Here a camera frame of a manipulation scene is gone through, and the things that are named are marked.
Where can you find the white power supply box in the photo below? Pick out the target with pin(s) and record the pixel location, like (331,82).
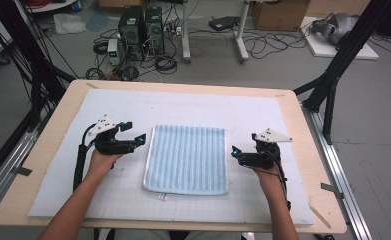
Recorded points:
(113,51)

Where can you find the large cardboard box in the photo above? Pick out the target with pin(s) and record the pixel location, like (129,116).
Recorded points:
(279,15)

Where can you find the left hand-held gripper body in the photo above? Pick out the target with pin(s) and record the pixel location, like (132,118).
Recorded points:
(111,146)

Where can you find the clear plastic bag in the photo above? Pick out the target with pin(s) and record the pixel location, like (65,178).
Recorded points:
(69,24)

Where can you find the grey tape piece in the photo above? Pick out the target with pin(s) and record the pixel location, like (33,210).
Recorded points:
(331,189)

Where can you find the blue striped towel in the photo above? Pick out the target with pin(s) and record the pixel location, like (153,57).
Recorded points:
(186,160)

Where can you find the black metal frame stand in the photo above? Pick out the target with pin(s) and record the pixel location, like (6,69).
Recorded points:
(26,50)
(343,56)

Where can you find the black computer tower green sticker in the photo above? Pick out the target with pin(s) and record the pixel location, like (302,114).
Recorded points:
(131,31)

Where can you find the white desk leg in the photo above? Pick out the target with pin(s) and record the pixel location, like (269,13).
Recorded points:
(241,36)
(185,36)

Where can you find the aluminium rail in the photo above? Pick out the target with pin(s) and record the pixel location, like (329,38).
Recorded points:
(6,173)
(341,176)

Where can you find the grey headset device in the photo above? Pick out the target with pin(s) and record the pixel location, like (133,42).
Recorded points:
(336,28)

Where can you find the person's left hand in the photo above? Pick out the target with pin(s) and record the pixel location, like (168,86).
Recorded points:
(101,163)

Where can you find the person's right hand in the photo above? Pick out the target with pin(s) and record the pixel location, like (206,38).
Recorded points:
(269,178)

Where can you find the white floor board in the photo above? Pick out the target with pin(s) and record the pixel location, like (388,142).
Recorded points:
(323,50)

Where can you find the black tape piece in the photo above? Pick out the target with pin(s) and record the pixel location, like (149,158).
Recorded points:
(23,171)

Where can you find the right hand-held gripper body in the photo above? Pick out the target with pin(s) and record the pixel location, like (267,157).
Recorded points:
(263,160)

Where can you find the flat black device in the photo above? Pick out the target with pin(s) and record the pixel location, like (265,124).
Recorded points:
(223,23)

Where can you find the thin wooden stick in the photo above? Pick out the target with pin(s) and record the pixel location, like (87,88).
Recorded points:
(320,216)

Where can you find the white grid mat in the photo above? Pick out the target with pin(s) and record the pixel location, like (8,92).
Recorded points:
(123,203)

